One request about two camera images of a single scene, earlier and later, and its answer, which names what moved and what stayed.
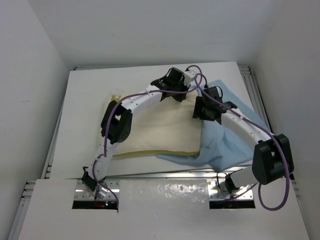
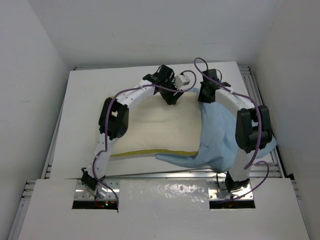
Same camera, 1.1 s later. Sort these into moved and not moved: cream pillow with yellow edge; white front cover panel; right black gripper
Moved: right black gripper
Not moved: white front cover panel; cream pillow with yellow edge
